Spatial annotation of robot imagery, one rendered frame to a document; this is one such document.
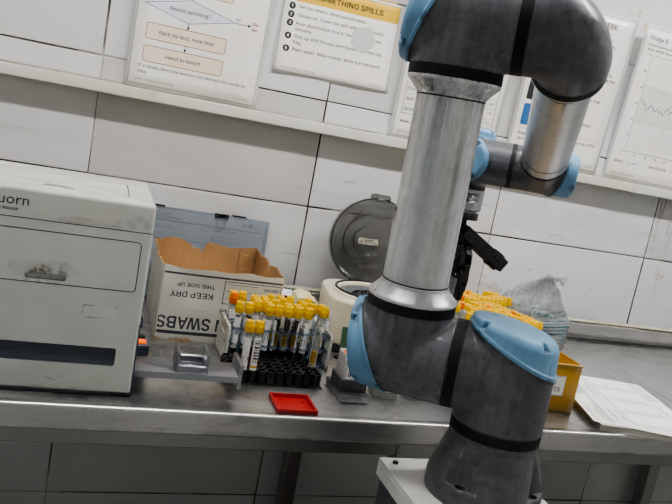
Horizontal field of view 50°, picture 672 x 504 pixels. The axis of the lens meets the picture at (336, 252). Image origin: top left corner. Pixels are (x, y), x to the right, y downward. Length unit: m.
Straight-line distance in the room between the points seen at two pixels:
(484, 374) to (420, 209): 0.21
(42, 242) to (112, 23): 0.74
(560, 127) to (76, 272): 0.71
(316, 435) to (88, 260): 0.45
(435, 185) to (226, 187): 0.93
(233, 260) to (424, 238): 0.88
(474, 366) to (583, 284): 1.32
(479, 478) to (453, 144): 0.41
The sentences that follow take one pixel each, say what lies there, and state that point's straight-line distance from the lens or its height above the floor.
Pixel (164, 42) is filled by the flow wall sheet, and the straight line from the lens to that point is 1.71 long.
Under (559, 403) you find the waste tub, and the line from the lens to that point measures 1.50.
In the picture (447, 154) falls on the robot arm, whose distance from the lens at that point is 0.88.
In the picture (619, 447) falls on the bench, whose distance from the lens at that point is 1.50.
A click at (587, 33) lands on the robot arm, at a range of 0.89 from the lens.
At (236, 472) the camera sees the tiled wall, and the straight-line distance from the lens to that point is 1.99.
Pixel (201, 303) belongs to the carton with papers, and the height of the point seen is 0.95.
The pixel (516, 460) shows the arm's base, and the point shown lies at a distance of 0.94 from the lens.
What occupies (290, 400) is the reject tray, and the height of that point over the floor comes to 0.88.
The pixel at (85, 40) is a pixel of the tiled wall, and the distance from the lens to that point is 1.72.
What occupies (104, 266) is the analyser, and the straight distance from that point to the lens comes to 1.10.
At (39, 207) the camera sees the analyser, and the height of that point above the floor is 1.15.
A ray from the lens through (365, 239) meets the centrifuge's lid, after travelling 1.81.
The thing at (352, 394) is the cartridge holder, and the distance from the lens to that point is 1.28.
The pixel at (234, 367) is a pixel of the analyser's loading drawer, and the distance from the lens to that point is 1.22.
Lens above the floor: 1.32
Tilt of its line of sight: 9 degrees down
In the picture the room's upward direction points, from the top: 11 degrees clockwise
